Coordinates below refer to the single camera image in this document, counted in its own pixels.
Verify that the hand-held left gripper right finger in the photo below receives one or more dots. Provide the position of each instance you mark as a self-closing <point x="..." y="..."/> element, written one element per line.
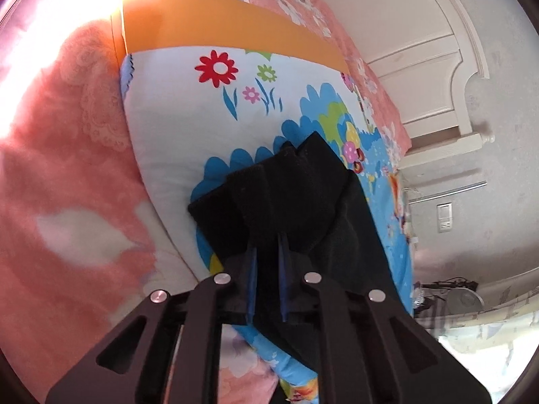
<point x="284" y="286"/>

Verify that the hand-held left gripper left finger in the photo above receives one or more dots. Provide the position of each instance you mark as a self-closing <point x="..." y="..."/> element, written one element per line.
<point x="252" y="286"/>

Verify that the black pants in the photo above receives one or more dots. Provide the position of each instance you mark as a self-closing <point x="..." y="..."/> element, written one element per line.
<point x="294" y="189"/>

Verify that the black fan stand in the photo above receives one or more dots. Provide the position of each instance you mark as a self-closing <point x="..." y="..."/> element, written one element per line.
<point x="438" y="286"/>

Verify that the cartoon flower printed blanket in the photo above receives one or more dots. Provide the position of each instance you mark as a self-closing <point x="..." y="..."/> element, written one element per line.
<point x="177" y="134"/>

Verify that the grey round fan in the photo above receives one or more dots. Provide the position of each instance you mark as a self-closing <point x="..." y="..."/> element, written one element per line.
<point x="465" y="303"/>

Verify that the pink floral bedsheet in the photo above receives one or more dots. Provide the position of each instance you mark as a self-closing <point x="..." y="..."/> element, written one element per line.
<point x="63" y="176"/>

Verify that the white wooden headboard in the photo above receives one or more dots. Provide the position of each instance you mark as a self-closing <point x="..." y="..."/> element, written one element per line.
<point x="421" y="71"/>

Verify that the orange cloth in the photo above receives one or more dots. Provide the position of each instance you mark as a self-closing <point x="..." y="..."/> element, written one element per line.
<point x="202" y="21"/>

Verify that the wall outlet plate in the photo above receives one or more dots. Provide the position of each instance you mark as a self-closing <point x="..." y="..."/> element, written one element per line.
<point x="444" y="217"/>

